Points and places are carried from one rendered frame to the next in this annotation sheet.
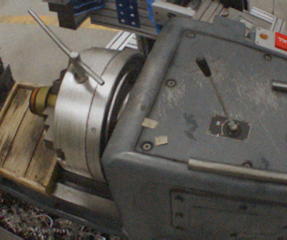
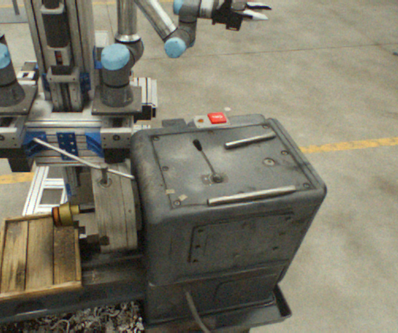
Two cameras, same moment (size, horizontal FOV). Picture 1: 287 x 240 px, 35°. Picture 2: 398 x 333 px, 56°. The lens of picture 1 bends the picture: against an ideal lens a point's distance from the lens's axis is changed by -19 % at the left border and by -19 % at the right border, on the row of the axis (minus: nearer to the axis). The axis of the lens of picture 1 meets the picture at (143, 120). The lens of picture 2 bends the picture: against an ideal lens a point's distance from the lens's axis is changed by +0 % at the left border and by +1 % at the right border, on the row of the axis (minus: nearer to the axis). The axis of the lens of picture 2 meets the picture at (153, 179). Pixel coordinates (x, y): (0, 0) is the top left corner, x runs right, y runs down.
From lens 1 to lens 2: 51 cm
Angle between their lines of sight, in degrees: 26
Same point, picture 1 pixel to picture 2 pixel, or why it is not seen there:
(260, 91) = (219, 153)
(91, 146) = (130, 223)
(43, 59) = not seen: outside the picture
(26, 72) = not seen: outside the picture
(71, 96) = (105, 196)
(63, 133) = (107, 223)
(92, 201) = (116, 273)
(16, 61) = not seen: outside the picture
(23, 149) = (41, 265)
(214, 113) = (200, 174)
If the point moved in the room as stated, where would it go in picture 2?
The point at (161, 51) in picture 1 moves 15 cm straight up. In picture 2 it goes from (146, 154) to (147, 117)
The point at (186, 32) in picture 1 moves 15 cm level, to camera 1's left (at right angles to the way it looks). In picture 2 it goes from (152, 137) to (118, 153)
